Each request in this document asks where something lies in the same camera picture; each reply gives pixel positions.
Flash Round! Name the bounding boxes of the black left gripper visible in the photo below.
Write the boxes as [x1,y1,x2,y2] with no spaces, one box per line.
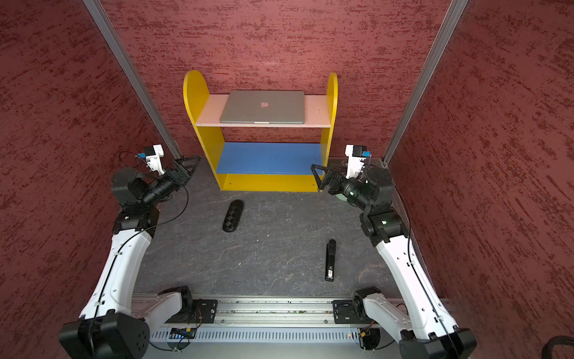
[141,155,203,205]

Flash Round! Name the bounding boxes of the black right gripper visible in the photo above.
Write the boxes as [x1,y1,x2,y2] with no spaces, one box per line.
[312,162,373,210]

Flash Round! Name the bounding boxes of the silver laptop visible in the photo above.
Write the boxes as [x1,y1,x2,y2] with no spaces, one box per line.
[220,91,305,124]

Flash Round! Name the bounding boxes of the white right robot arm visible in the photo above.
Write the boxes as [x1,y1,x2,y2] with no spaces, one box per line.
[311,165,477,358]

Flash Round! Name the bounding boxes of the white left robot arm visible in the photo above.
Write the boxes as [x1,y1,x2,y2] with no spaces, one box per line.
[58,156,200,358]

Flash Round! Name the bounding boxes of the mint green pencil cup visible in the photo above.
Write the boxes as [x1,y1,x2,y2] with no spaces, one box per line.
[336,191,354,203]

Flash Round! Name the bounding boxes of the yellow shelf with coloured boards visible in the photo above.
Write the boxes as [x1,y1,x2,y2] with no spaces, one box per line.
[182,70,339,192]

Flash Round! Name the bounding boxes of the black stapler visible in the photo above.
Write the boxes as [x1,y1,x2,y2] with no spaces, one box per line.
[324,239,336,282]

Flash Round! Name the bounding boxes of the black oval case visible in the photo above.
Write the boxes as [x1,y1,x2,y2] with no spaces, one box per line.
[222,200,245,233]

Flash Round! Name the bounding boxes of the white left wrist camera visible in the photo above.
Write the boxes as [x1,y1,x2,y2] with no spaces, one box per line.
[137,144,165,175]

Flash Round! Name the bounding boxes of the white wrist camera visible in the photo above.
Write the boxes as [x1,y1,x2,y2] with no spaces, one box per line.
[345,144,372,179]
[137,144,165,175]

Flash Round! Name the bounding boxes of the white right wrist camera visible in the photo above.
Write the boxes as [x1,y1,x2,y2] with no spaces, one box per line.
[345,144,372,179]

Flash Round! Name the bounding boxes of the aluminium corner post left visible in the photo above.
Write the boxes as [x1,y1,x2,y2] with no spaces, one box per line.
[82,0,183,159]

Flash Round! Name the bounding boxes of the aluminium corner post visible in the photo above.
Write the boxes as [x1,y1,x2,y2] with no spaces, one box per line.
[82,0,183,159]
[383,0,469,168]

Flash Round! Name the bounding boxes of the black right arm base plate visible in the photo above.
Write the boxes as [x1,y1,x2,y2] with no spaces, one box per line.
[332,300,370,325]

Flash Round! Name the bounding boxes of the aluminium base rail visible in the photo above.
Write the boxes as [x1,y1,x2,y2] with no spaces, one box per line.
[129,293,449,328]

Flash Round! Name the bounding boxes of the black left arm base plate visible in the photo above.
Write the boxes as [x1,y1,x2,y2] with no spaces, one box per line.
[178,299,219,324]

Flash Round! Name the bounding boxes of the aluminium corner post right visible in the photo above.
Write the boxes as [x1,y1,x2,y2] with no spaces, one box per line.
[383,0,469,168]

